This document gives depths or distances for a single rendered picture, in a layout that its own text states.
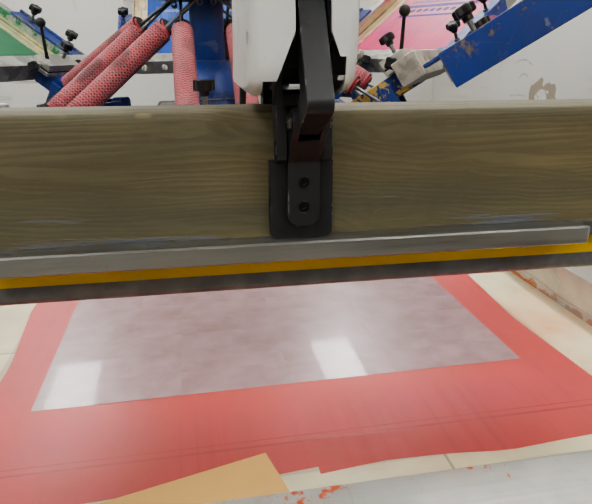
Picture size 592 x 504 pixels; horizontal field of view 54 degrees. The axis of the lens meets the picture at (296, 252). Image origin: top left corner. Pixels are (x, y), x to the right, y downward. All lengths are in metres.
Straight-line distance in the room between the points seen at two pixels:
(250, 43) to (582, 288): 0.37
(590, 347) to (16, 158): 0.41
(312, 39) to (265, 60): 0.02
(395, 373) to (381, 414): 0.05
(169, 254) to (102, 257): 0.03
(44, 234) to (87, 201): 0.03
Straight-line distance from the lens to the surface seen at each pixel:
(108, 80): 1.40
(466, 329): 0.50
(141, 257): 0.29
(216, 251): 0.29
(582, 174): 0.36
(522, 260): 0.37
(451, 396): 0.41
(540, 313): 0.54
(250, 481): 0.33
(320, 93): 0.24
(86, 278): 0.32
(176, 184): 0.29
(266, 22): 0.25
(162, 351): 0.46
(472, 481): 0.29
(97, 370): 0.45
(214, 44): 1.58
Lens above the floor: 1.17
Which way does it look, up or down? 19 degrees down
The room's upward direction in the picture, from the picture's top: 1 degrees counter-clockwise
